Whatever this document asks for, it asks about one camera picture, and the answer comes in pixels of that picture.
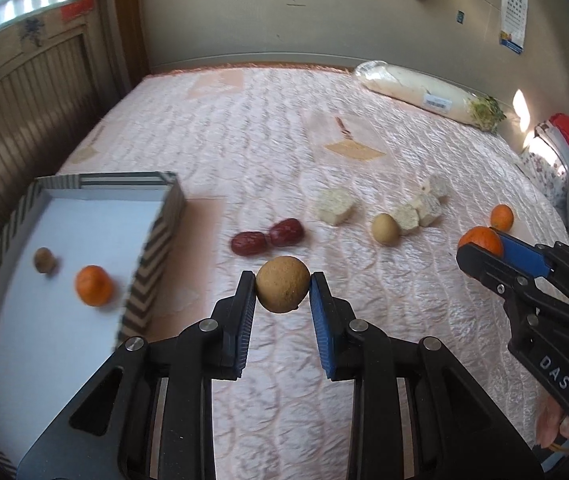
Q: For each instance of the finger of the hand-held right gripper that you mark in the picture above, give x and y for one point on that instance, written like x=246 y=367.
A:
x=524 y=255
x=484 y=270

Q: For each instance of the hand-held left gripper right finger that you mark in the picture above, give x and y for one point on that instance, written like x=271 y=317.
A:
x=320 y=320

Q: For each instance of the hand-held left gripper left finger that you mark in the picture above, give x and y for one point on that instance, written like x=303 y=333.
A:
x=247 y=320

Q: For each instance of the orange tangerine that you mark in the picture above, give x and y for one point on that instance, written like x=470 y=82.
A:
x=482 y=239
x=502 y=217
x=94 y=286

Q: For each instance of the large brown longan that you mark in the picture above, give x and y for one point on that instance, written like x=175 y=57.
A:
x=283 y=285

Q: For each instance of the pale brown longan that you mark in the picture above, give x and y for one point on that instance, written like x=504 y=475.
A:
x=386 y=229

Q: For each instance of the small dark longan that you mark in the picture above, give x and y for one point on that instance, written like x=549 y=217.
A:
x=44 y=260

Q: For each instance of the striped rim white box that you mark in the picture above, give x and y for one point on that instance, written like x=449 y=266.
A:
x=29 y=325

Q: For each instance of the person's right hand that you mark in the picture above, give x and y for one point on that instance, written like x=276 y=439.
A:
x=552 y=425

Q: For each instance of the red date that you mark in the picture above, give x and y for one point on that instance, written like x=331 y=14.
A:
x=286 y=232
x=248 y=244

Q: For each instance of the plastic wrapped white radish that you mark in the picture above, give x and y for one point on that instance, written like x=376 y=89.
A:
x=424 y=91

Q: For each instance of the wooden slatted panel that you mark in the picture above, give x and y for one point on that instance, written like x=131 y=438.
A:
x=24 y=110

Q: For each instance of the red paper strip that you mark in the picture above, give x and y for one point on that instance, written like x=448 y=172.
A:
x=78 y=5

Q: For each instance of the small blue wall sticker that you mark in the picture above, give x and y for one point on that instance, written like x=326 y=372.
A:
x=460 y=16

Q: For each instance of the wall calendar poster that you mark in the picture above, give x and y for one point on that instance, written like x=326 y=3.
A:
x=514 y=5

